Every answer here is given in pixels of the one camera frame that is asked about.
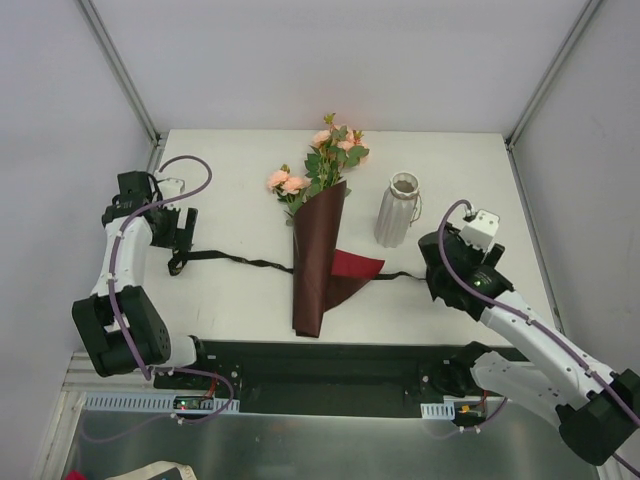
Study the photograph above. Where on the left aluminium frame post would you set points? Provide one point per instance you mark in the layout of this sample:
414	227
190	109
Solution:
116	64

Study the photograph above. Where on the brown wrapping paper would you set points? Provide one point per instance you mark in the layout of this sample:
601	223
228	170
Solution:
324	276

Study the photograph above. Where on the right aluminium frame post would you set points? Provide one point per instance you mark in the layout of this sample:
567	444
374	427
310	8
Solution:
566	48

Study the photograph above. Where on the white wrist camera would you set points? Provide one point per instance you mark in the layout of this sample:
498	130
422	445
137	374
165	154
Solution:
168	186
480	230

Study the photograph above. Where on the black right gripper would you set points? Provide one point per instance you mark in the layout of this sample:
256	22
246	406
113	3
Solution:
433	262

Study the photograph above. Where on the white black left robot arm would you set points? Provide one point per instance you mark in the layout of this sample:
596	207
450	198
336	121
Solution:
118	324

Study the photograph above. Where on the red object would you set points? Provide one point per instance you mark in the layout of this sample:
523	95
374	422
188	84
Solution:
74	475

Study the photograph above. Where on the white tote bag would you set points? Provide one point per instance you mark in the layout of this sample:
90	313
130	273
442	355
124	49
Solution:
159	470

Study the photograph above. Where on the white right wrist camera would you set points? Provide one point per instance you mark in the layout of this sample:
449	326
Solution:
480	230

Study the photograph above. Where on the black ribbon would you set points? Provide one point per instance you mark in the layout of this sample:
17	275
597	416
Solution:
179	260

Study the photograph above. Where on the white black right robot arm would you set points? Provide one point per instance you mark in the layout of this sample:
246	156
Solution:
594	408

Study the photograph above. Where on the aluminium frame post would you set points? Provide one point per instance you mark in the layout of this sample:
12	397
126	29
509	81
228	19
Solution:
566	48
116	64

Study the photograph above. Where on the pink flower small bunch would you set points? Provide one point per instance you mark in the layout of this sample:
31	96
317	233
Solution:
290	190

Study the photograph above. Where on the aluminium front rail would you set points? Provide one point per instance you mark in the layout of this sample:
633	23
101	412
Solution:
426	370

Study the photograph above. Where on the right white cable duct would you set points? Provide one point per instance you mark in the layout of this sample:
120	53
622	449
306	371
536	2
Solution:
438	411

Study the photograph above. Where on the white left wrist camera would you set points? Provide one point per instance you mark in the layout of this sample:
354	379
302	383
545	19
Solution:
168	186

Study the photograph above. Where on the left white cable duct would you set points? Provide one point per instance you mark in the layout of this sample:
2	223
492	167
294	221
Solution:
158	403

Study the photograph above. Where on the white cable duct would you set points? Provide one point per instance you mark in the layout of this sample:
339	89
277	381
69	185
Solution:
158	403
438	411

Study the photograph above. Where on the pink flower tall bunch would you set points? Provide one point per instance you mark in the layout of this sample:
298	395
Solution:
335	149

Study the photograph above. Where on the white ribbed ceramic vase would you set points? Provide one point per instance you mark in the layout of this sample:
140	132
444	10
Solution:
400	208

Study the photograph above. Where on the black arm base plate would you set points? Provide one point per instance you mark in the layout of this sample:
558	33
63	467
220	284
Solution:
390	401

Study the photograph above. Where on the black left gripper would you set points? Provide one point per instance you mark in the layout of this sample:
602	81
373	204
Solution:
186	226

